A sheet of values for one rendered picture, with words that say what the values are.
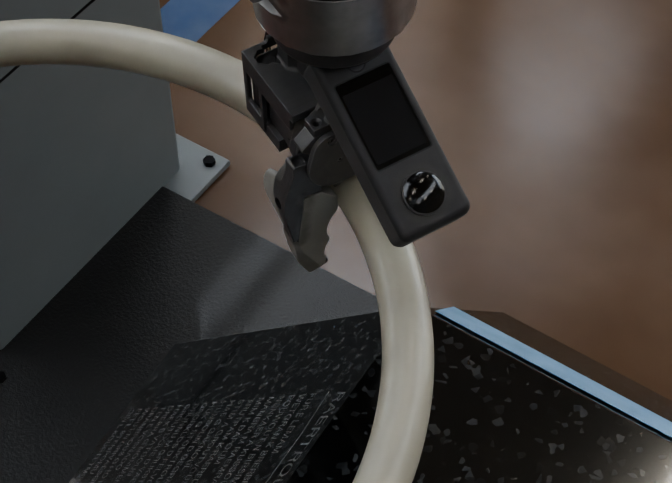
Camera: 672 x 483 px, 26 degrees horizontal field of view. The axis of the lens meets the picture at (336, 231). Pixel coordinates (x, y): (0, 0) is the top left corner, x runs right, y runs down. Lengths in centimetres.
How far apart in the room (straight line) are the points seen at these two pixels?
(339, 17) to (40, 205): 117
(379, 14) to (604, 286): 132
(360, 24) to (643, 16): 170
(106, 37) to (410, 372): 31
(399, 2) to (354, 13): 3
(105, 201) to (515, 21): 77
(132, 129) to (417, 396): 123
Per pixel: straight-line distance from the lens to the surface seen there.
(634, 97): 230
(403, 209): 80
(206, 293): 199
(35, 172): 185
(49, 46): 97
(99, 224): 203
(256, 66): 86
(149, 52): 96
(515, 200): 213
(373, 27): 76
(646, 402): 103
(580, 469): 93
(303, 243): 90
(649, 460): 94
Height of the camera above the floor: 160
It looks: 51 degrees down
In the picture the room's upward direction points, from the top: straight up
